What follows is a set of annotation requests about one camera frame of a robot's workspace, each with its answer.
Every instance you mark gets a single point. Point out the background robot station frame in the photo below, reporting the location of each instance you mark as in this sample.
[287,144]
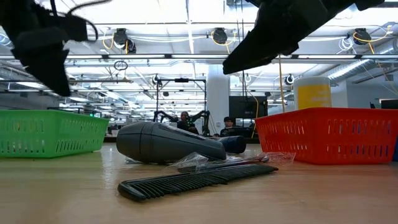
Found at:
[182,80]

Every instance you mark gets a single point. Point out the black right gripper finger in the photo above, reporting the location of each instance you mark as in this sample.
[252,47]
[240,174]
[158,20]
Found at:
[258,51]

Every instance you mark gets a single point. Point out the dark grey hair dryer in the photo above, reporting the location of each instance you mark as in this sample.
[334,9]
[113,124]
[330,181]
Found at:
[161,141]

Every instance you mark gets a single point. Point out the person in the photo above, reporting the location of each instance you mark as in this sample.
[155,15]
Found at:
[186,123]
[229,129]

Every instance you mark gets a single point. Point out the black plastic comb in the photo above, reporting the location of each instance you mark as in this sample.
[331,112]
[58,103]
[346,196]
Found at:
[192,182]

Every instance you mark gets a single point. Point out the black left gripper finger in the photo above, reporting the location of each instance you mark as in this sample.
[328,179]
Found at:
[49,71]

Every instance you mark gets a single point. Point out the black computer monitor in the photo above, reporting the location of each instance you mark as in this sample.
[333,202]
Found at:
[247,107]

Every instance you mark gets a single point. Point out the red plastic basket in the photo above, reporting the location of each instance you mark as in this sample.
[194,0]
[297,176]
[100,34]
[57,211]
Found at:
[326,137]

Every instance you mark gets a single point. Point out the green plastic basket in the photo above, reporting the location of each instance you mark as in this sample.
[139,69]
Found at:
[46,133]

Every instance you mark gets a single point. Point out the white yellow wipes canister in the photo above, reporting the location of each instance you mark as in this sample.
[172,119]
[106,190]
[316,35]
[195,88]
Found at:
[312,93]

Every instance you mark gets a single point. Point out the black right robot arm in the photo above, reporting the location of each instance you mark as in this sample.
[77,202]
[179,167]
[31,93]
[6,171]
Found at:
[370,3]

